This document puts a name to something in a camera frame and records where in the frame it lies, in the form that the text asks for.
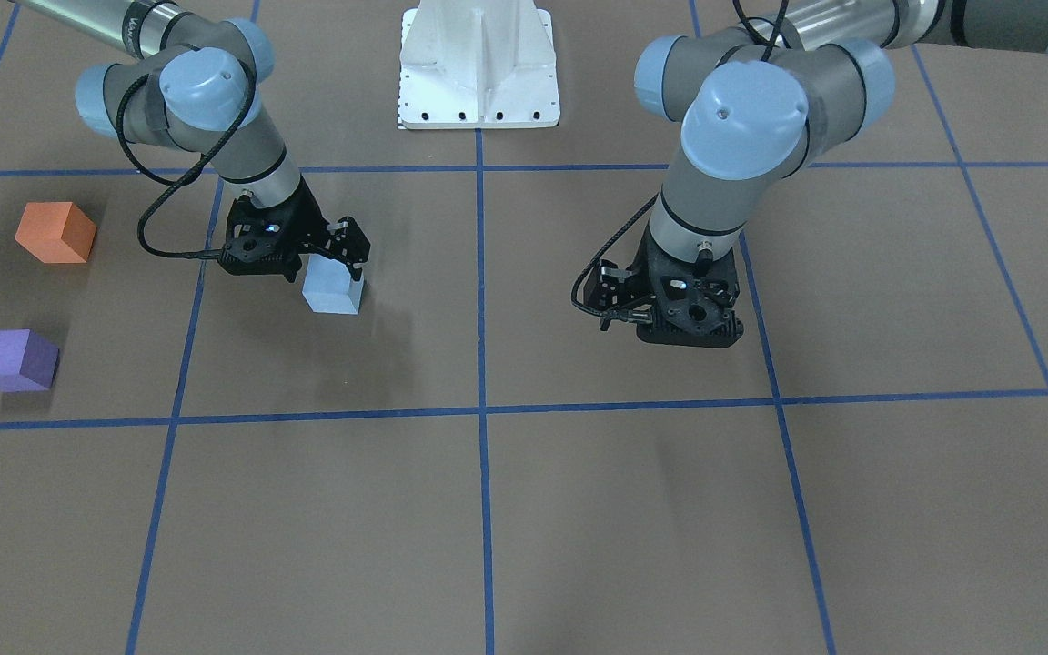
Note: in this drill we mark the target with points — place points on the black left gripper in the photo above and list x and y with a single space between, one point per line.
643 261

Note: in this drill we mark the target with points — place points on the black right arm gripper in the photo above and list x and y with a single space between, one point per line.
307 216

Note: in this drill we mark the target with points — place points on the light blue foam block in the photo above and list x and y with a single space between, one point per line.
329 288

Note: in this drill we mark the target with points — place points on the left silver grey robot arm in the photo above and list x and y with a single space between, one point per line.
756 103

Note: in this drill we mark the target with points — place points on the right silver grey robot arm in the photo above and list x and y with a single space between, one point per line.
192 84

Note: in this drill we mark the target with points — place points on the orange foam block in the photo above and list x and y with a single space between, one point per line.
56 232

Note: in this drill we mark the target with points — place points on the purple foam block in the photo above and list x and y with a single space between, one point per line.
27 361

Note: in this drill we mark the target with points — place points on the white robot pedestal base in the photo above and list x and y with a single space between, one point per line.
477 65

